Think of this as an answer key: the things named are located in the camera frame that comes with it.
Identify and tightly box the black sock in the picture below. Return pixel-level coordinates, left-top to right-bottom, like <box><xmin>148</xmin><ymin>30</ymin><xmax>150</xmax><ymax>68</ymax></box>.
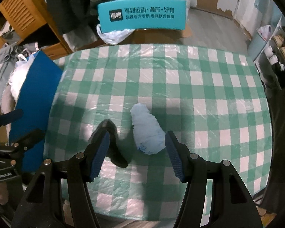
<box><xmin>89</xmin><ymin>119</ymin><xmax>128</xmax><ymax>168</ymax></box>

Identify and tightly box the light blue cloth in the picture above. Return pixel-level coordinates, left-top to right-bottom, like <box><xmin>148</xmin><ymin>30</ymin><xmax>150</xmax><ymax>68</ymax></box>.
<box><xmin>130</xmin><ymin>103</ymin><xmax>165</xmax><ymax>155</ymax></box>

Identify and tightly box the white mesh bath pouf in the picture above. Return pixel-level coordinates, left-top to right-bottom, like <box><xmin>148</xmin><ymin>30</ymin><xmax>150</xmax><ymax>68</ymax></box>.
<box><xmin>8</xmin><ymin>61</ymin><xmax>32</xmax><ymax>102</ymax></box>

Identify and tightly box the person's left hand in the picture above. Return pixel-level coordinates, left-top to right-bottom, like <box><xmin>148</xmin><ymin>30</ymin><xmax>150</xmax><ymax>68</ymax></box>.
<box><xmin>0</xmin><ymin>182</ymin><xmax>9</xmax><ymax>205</ymax></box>

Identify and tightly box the blue cardboard box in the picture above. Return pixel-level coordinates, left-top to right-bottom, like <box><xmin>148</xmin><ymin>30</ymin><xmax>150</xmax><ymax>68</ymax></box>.
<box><xmin>0</xmin><ymin>50</ymin><xmax>64</xmax><ymax>173</ymax></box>

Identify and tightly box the green checkered tablecloth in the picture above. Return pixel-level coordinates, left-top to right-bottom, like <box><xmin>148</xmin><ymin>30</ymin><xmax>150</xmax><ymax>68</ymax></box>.
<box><xmin>45</xmin><ymin>44</ymin><xmax>272</xmax><ymax>221</ymax></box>

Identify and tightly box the wooden louvered wardrobe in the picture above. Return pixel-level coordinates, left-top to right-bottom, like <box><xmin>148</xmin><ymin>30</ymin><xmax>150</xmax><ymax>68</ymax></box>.
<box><xmin>0</xmin><ymin>0</ymin><xmax>75</xmax><ymax>74</ymax></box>

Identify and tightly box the black hanging coat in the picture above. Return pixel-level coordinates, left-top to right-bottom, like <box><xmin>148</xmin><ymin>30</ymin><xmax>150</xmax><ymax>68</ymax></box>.
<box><xmin>46</xmin><ymin>0</ymin><xmax>90</xmax><ymax>35</ymax></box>

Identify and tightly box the shoe rack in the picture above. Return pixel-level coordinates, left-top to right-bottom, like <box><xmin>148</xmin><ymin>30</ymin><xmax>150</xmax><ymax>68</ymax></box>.
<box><xmin>254</xmin><ymin>17</ymin><xmax>285</xmax><ymax>94</ymax></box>

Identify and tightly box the light blue bin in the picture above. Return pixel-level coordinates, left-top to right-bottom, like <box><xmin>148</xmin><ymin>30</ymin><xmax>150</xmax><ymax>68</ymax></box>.
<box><xmin>247</xmin><ymin>30</ymin><xmax>267</xmax><ymax>61</ymax></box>

